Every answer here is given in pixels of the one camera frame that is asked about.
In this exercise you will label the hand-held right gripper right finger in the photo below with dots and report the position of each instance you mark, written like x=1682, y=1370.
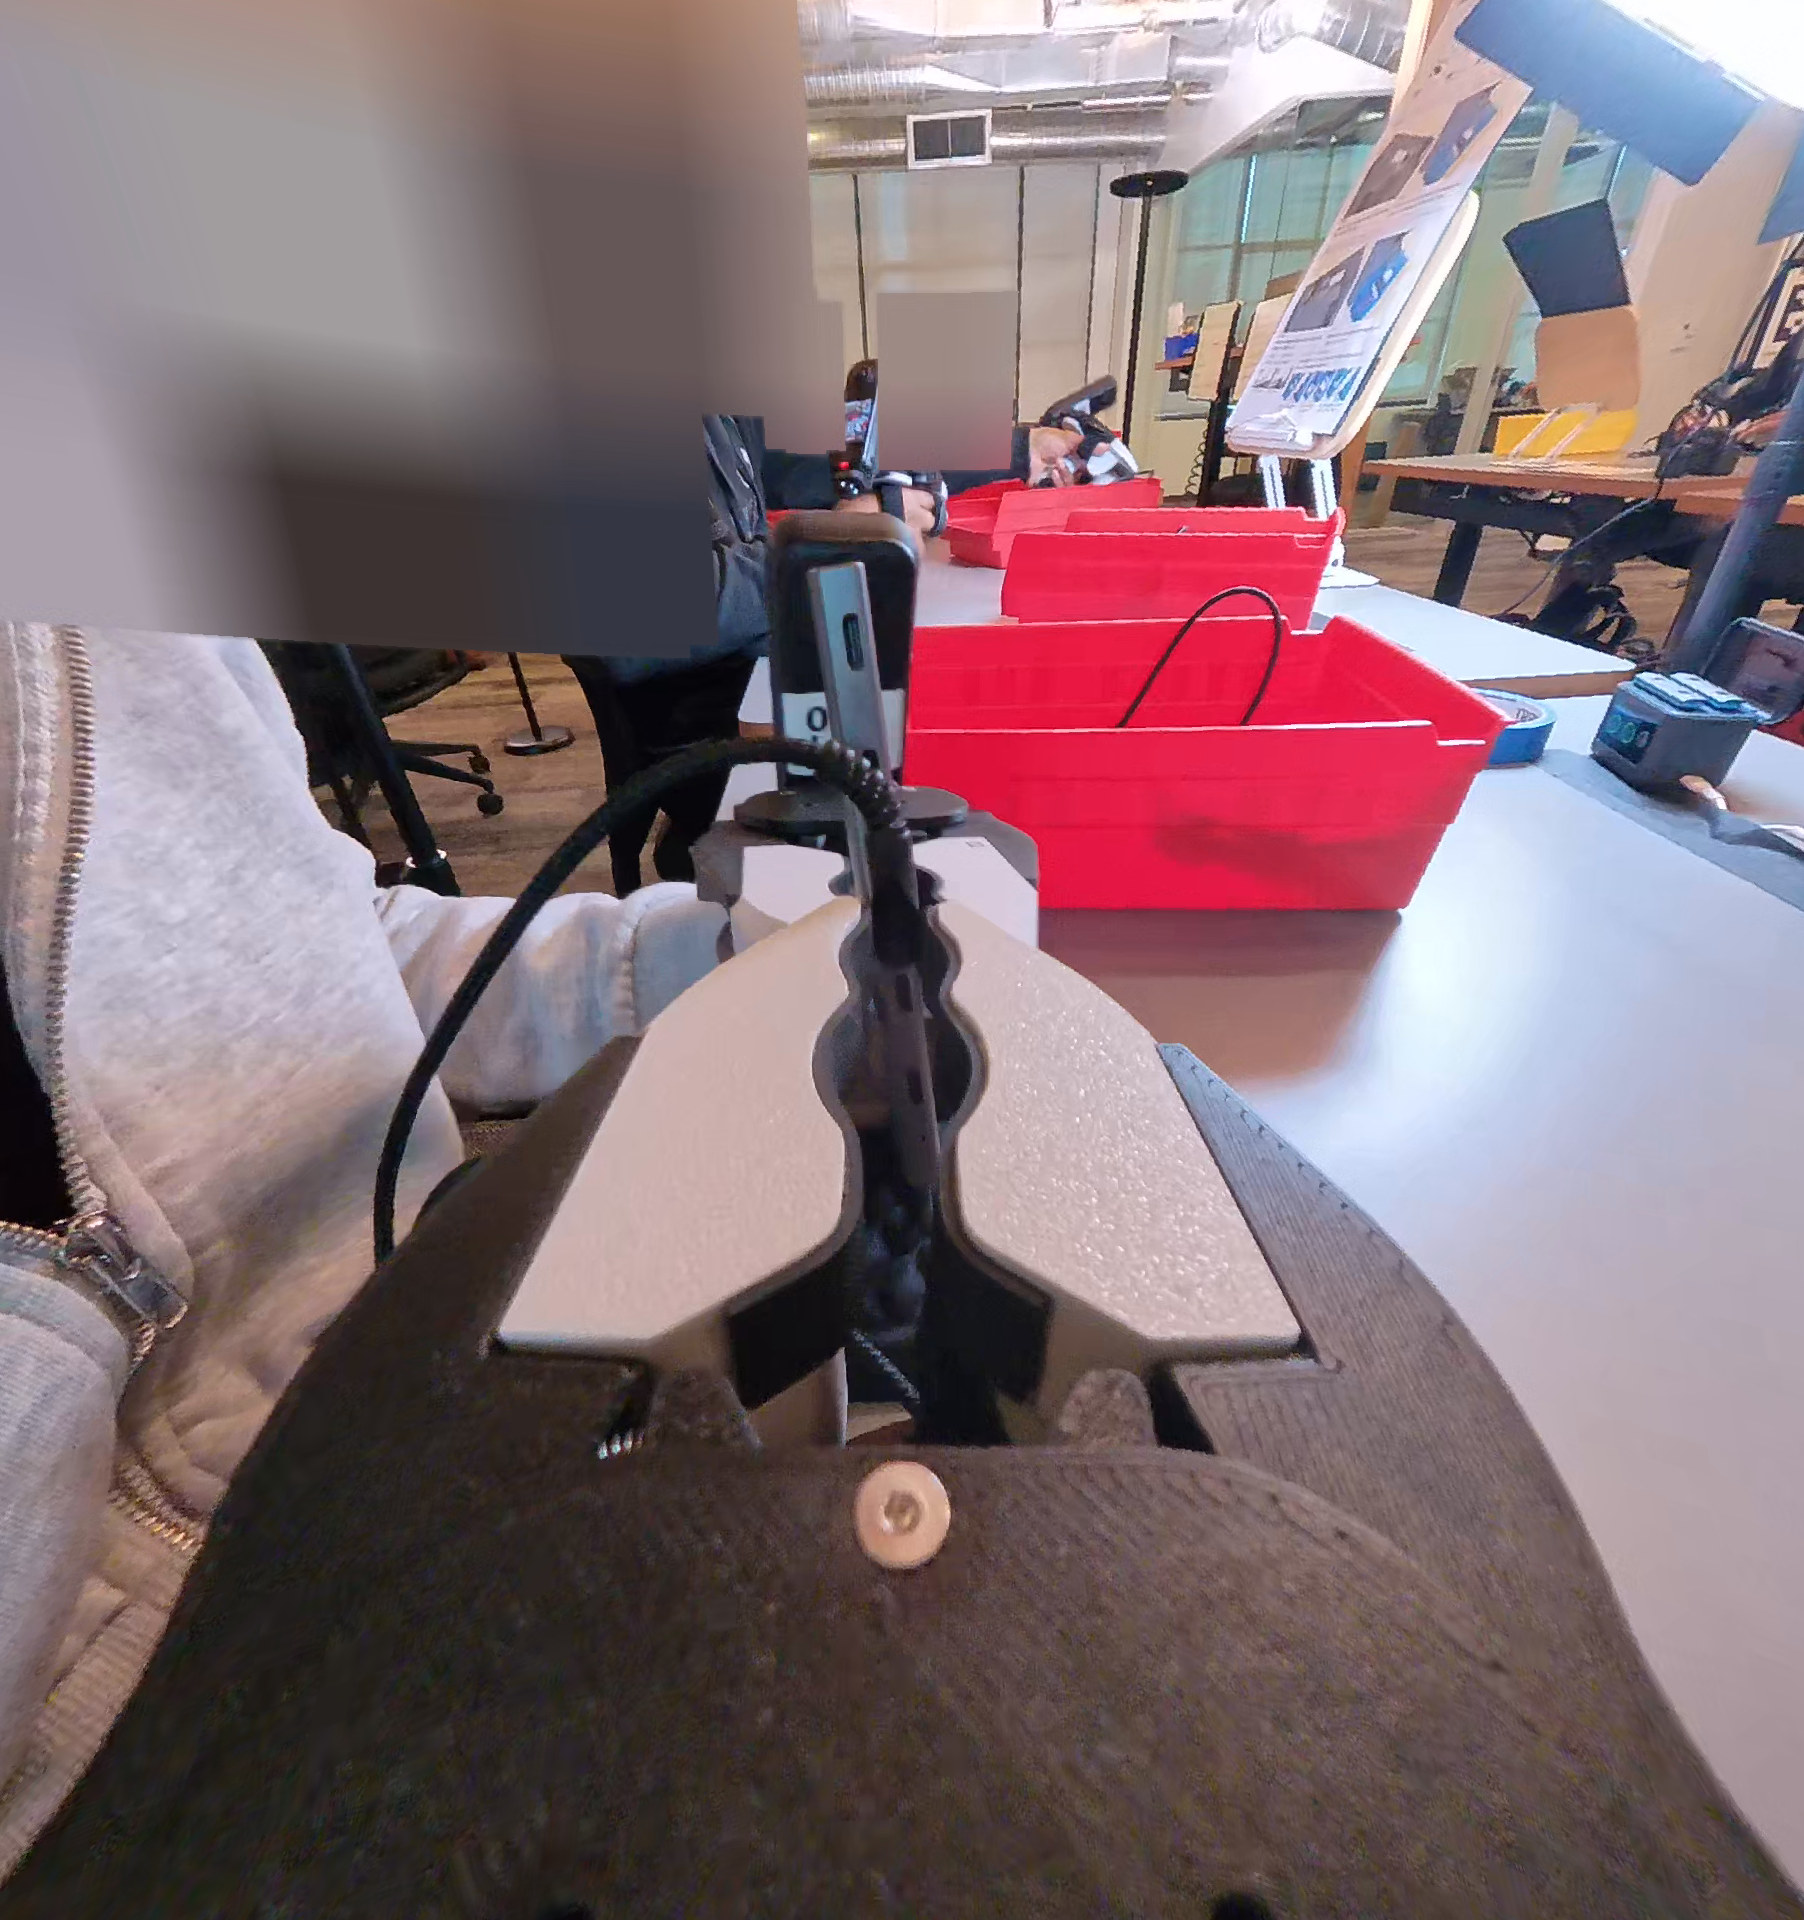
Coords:
x=1112, y=1170

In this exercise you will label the grey device case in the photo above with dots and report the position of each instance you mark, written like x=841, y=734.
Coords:
x=1667, y=743

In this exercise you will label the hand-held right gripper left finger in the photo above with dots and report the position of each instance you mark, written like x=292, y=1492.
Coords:
x=693, y=1155

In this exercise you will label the light panel on stand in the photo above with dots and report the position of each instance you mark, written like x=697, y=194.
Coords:
x=1780, y=494

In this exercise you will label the black floor lamp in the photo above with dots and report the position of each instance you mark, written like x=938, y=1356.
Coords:
x=1142, y=300

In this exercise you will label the instruction board on stand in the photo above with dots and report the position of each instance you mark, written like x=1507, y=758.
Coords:
x=1368, y=271

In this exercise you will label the yellow bin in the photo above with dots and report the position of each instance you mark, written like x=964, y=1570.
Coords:
x=1593, y=438

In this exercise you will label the red plastic bin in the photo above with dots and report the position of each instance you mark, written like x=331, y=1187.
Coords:
x=1216, y=825
x=992, y=532
x=1142, y=577

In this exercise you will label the black office chair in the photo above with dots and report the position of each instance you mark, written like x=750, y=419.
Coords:
x=422, y=764

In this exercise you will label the wooden office desk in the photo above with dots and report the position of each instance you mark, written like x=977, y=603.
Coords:
x=1519, y=476

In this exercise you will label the person's left forearm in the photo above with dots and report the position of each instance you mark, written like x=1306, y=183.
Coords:
x=543, y=975

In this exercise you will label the blue tape roll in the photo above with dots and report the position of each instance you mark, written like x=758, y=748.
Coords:
x=1524, y=735

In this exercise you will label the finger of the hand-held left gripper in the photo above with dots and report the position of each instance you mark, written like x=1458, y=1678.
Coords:
x=977, y=877
x=791, y=892

